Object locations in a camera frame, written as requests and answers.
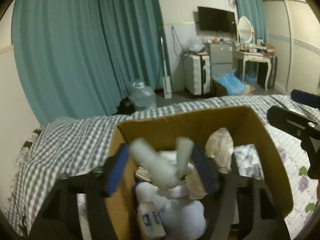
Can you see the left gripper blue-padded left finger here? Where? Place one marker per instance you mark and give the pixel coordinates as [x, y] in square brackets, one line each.
[58, 217]

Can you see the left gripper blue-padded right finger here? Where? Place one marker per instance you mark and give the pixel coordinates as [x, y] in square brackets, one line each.
[237, 207]

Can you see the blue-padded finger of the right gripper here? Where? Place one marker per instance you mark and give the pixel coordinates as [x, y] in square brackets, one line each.
[292, 123]
[305, 98]

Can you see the white plush toy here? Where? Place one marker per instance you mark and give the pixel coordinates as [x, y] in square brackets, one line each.
[182, 217]

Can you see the small light blue tissue pack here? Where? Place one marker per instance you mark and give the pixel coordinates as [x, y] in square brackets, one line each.
[149, 222]

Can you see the white socks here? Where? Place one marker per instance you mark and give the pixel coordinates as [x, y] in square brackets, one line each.
[164, 174]

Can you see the cream soft cloth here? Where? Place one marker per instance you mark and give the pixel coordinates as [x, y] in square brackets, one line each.
[216, 159]

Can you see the white floral quilted blanket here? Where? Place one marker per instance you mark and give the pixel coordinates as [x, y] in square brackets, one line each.
[284, 162]

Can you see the brown cardboard box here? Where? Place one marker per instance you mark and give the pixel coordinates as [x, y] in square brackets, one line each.
[263, 204]

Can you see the grey checked bed sheet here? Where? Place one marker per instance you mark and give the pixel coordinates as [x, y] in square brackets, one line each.
[55, 149]

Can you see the white louvered wardrobe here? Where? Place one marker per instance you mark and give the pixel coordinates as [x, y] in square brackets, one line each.
[293, 30]

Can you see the blue plastic bags pile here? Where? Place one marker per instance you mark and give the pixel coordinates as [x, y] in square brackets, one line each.
[230, 85]

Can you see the white oval vanity mirror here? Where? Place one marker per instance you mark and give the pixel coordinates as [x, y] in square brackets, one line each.
[245, 30]

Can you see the small silver refrigerator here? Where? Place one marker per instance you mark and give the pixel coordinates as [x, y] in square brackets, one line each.
[221, 59]

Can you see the teal window curtain right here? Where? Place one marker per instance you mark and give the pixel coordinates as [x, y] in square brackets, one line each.
[254, 10]

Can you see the white hard-shell suitcase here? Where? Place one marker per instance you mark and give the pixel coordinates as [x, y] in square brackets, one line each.
[197, 74]

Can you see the clear plastic bag on suitcase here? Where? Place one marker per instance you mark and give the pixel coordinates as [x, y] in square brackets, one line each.
[195, 45]

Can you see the clear large water jug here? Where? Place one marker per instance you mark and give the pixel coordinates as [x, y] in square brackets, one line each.
[143, 97]

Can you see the white upright stick vacuum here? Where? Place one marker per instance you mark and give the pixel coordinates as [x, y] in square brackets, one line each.
[166, 76]

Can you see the large teal curtain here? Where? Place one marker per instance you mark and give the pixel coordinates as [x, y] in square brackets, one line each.
[78, 58]

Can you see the black wall television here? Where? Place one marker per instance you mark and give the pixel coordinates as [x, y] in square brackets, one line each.
[211, 19]

